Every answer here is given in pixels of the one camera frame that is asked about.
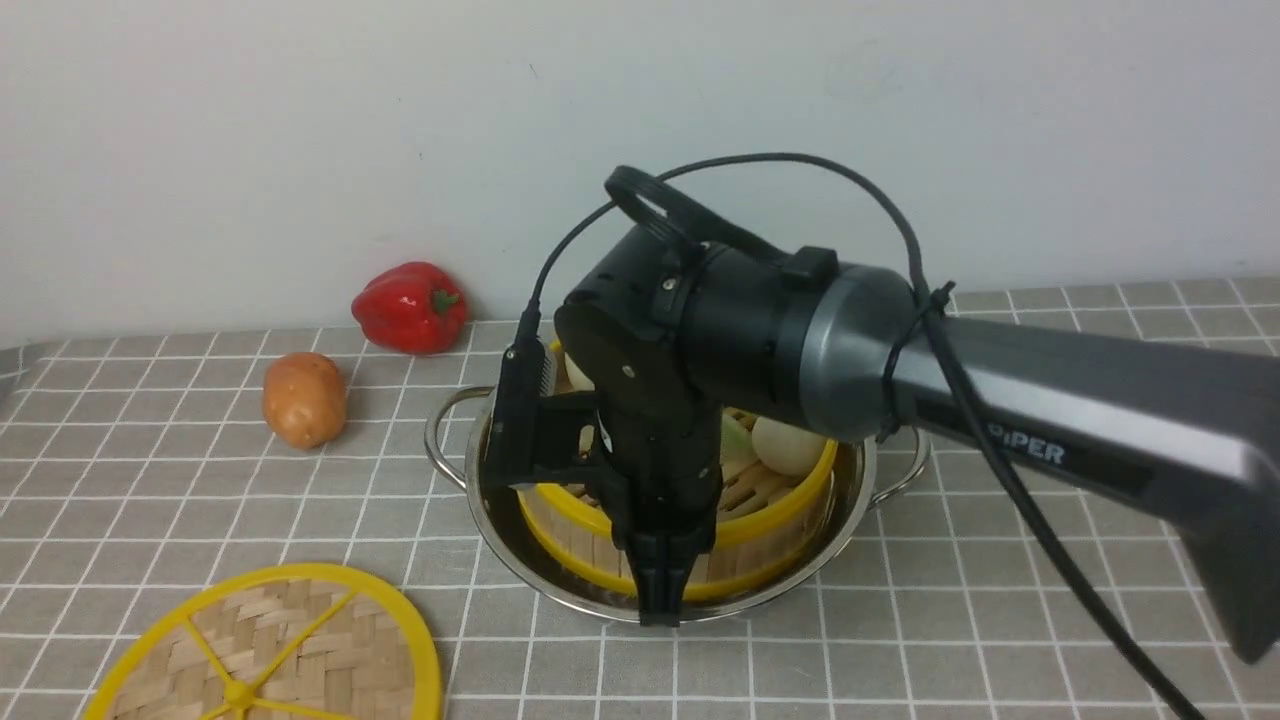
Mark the white round bun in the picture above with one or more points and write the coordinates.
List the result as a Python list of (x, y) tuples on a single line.
[(578, 380)]

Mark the stainless steel pot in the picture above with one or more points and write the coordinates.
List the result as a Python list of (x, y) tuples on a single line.
[(497, 515)]

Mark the grey checkered tablecloth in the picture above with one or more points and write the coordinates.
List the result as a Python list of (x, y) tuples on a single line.
[(137, 470)]

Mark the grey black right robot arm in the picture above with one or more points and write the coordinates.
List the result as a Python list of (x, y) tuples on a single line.
[(1184, 434)]

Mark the red bell pepper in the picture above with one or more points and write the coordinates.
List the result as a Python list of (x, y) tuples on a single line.
[(414, 309)]

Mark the cream round bun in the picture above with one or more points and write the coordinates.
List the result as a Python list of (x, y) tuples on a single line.
[(786, 450)]

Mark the brown potato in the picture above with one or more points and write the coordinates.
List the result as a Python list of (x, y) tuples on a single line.
[(304, 400)]

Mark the yellow bamboo steamer basket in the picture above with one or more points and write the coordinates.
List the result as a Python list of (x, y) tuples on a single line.
[(764, 521)]

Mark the green dumpling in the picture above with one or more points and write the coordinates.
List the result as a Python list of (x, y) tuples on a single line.
[(736, 445)]

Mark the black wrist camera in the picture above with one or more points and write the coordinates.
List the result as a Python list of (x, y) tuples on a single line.
[(536, 435)]

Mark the yellow woven steamer lid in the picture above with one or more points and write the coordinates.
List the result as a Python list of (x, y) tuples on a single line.
[(297, 641)]

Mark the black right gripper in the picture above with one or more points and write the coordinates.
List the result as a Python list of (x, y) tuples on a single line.
[(662, 437)]

